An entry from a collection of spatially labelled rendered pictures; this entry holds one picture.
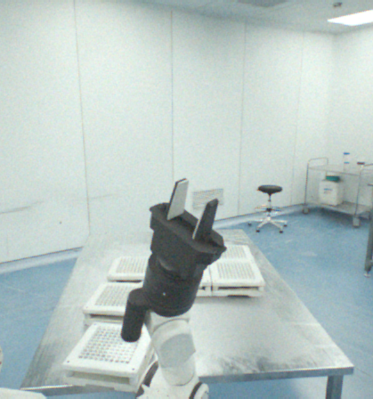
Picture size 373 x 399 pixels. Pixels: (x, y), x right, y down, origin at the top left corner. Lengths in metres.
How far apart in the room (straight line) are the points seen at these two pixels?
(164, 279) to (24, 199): 3.88
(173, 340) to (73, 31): 4.09
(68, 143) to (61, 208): 0.74
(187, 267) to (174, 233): 0.05
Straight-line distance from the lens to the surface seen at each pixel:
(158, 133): 4.84
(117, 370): 1.27
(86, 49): 4.52
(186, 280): 0.56
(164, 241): 0.54
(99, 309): 1.59
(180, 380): 0.82
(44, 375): 1.43
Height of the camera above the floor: 1.70
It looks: 14 degrees down
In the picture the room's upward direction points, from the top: straight up
